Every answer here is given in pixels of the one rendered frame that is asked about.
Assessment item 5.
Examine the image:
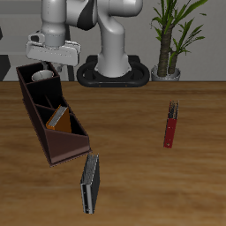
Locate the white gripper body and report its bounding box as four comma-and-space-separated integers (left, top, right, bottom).
25, 40, 81, 67

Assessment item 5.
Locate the white mug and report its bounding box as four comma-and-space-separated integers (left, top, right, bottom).
31, 69, 56, 83

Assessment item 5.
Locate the orange book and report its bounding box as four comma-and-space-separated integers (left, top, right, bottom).
45, 104, 72, 134

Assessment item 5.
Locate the dark brown desk caddy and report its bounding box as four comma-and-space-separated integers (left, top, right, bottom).
16, 61, 92, 168

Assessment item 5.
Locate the black book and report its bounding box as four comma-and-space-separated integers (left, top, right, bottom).
79, 152, 101, 215

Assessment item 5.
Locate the green pot plant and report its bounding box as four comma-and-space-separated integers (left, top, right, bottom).
149, 0, 208, 83

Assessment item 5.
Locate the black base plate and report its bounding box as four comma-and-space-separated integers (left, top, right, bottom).
76, 55, 151, 88

